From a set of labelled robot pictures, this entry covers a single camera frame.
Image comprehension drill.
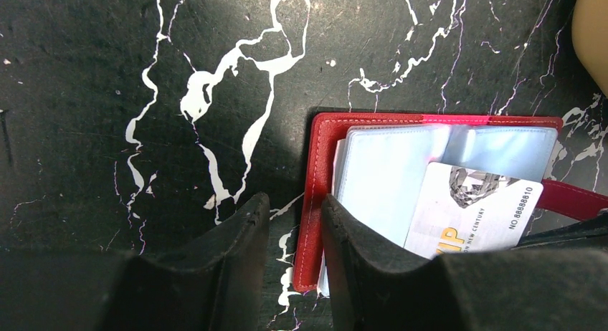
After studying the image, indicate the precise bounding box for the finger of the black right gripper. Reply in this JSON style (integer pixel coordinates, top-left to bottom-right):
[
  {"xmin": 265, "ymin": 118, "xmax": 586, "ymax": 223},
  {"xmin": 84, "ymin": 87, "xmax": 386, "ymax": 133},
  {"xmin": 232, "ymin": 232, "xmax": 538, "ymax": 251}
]
[{"xmin": 515, "ymin": 214, "xmax": 607, "ymax": 249}]

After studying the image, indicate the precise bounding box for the yellow oval tray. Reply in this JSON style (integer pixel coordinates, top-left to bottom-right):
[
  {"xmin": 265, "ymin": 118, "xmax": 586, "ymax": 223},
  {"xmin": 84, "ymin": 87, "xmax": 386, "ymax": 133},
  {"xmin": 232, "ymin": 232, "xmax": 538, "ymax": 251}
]
[{"xmin": 572, "ymin": 0, "xmax": 607, "ymax": 95}]

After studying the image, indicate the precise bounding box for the red leather card holder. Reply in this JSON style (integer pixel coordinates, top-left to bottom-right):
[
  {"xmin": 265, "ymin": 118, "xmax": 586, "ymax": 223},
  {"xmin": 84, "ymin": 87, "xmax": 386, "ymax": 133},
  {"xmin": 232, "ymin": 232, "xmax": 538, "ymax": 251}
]
[{"xmin": 292, "ymin": 112, "xmax": 607, "ymax": 293}]

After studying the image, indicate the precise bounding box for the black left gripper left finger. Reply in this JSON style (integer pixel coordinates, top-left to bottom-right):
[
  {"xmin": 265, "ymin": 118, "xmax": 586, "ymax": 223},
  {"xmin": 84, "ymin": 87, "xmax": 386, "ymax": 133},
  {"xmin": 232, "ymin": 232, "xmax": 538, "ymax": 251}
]
[{"xmin": 1, "ymin": 193, "xmax": 270, "ymax": 330}]

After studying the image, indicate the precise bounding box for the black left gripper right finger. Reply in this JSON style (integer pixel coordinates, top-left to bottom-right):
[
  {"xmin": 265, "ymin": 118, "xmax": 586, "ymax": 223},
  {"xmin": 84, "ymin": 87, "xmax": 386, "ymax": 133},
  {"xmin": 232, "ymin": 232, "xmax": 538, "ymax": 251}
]
[{"xmin": 322, "ymin": 196, "xmax": 607, "ymax": 330}]

